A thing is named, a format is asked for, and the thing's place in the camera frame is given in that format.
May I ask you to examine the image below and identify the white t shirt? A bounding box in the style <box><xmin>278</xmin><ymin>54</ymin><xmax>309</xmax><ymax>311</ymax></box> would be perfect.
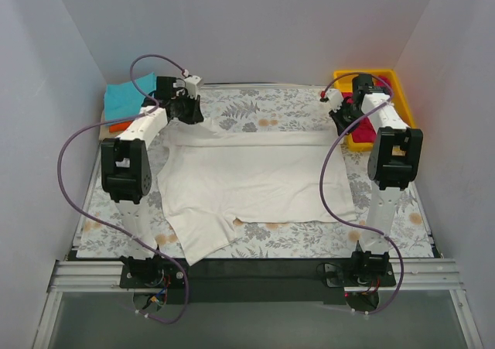
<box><xmin>157</xmin><ymin>119</ymin><xmax>356</xmax><ymax>265</ymax></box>

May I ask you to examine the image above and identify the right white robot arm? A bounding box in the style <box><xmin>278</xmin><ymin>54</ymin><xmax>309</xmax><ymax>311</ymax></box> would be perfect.
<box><xmin>326</xmin><ymin>71</ymin><xmax>423</xmax><ymax>289</ymax></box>

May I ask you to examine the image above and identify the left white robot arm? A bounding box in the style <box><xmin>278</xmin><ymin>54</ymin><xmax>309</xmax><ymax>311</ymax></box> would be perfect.
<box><xmin>101</xmin><ymin>75</ymin><xmax>203</xmax><ymax>288</ymax></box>

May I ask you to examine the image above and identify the magenta t shirt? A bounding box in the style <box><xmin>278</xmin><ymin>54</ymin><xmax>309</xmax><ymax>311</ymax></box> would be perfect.
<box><xmin>350</xmin><ymin>74</ymin><xmax>391</xmax><ymax>143</ymax></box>

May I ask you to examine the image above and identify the yellow plastic bin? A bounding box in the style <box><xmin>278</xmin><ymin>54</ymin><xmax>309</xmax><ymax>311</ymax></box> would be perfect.
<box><xmin>333</xmin><ymin>68</ymin><xmax>416</xmax><ymax>152</ymax></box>

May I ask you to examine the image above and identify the floral patterned table mat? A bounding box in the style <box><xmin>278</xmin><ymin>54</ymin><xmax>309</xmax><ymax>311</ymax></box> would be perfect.
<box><xmin>73</xmin><ymin>87</ymin><xmax>433</xmax><ymax>258</ymax></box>

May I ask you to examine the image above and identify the folded teal t shirt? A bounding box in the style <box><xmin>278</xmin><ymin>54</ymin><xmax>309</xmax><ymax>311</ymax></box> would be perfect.
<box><xmin>104</xmin><ymin>73</ymin><xmax>156</xmax><ymax>120</ymax></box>

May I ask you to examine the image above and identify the folded orange t shirt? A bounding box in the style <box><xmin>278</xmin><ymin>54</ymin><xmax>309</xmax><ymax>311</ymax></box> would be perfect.
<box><xmin>108</xmin><ymin>121</ymin><xmax>131</xmax><ymax>133</ymax></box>

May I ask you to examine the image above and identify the folded beige t shirt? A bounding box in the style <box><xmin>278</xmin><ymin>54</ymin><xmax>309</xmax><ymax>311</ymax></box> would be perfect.
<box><xmin>98</xmin><ymin>125</ymin><xmax>119</xmax><ymax>142</ymax></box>

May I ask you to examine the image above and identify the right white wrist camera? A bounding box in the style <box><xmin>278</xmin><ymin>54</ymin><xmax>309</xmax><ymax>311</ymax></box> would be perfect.
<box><xmin>322</xmin><ymin>88</ymin><xmax>343</xmax><ymax>111</ymax></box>

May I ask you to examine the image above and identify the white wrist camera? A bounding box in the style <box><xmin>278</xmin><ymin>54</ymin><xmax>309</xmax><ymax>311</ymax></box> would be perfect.
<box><xmin>183</xmin><ymin>75</ymin><xmax>203</xmax><ymax>99</ymax></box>
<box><xmin>322</xmin><ymin>88</ymin><xmax>343</xmax><ymax>111</ymax></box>

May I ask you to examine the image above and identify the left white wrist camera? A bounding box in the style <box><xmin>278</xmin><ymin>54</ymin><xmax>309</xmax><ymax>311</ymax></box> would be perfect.
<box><xmin>183</xmin><ymin>75</ymin><xmax>203</xmax><ymax>99</ymax></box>

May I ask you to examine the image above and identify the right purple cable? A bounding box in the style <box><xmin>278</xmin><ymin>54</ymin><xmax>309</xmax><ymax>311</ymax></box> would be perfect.
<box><xmin>319</xmin><ymin>73</ymin><xmax>405</xmax><ymax>316</ymax></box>

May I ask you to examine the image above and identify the purple cable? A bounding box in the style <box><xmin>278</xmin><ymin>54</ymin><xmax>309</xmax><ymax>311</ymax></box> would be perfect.
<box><xmin>319</xmin><ymin>73</ymin><xmax>405</xmax><ymax>316</ymax></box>
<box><xmin>56</xmin><ymin>53</ymin><xmax>193</xmax><ymax>325</ymax></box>

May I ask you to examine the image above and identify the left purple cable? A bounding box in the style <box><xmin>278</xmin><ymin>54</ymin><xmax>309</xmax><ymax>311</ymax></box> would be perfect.
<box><xmin>56</xmin><ymin>53</ymin><xmax>193</xmax><ymax>325</ymax></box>

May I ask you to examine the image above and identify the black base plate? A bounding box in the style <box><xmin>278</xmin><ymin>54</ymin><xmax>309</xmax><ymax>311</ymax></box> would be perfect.
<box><xmin>119</xmin><ymin>256</ymin><xmax>399</xmax><ymax>305</ymax></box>

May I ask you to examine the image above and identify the aluminium frame rail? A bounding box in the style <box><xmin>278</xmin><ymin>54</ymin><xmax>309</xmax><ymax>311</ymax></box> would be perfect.
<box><xmin>33</xmin><ymin>258</ymin><xmax>483</xmax><ymax>348</ymax></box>

